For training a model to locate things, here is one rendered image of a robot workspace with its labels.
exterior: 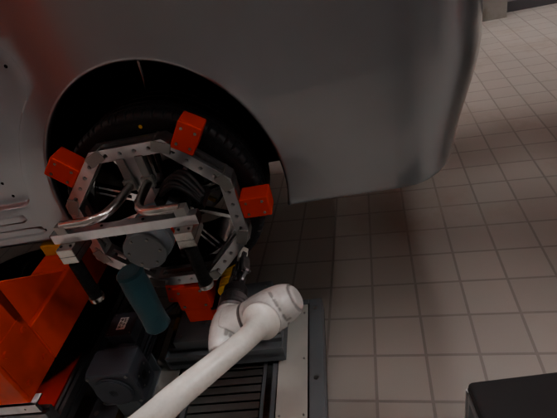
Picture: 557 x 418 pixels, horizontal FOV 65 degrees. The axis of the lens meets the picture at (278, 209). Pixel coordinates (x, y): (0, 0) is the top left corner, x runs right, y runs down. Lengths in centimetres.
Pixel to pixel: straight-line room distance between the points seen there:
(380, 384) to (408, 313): 37
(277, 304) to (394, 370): 87
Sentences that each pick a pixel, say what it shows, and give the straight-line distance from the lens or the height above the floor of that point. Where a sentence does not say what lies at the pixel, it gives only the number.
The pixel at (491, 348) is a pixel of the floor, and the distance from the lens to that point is 197.
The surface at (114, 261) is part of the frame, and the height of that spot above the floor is 72.
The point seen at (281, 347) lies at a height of 17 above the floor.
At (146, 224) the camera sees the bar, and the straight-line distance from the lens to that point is 119.
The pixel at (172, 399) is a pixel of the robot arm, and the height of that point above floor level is 79.
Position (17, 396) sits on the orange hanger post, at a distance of 161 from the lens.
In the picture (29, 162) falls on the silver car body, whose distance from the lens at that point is 167.
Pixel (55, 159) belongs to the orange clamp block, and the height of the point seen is 112.
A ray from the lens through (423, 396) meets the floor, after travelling 183.
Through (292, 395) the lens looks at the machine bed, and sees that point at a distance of 178.
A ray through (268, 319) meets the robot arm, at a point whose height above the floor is 75.
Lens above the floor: 155
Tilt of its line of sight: 33 degrees down
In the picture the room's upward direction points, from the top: 15 degrees counter-clockwise
